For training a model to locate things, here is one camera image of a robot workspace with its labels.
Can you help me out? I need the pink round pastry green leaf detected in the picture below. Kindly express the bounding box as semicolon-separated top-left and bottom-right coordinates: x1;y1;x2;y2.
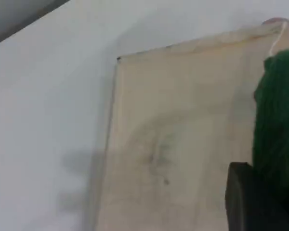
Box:
262;16;289;45

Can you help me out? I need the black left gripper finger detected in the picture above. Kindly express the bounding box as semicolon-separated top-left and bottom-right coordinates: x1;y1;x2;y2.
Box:
225;162;289;231

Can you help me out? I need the white canvas handbag green handle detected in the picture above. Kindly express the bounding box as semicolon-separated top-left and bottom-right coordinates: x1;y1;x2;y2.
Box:
93;23;289;231

